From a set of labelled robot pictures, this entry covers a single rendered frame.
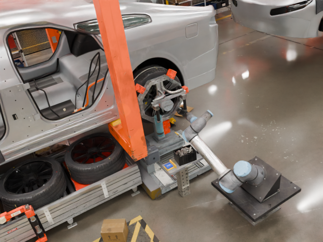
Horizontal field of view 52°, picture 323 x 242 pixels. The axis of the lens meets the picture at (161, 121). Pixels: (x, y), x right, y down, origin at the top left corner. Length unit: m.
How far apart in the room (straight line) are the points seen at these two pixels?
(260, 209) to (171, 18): 2.12
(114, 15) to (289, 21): 3.19
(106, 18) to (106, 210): 2.05
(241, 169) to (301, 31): 2.91
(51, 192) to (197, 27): 2.35
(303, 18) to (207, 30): 1.82
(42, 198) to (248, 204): 1.98
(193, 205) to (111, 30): 1.97
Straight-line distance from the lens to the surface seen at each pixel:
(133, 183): 3.73
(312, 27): 5.48
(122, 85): 3.01
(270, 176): 3.27
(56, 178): 3.61
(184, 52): 3.89
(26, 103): 3.41
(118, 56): 2.90
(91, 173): 3.61
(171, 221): 3.54
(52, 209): 3.55
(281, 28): 5.46
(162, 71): 3.72
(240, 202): 3.27
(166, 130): 3.96
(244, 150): 4.30
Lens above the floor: 2.70
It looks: 33 degrees down
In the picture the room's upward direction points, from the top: 9 degrees counter-clockwise
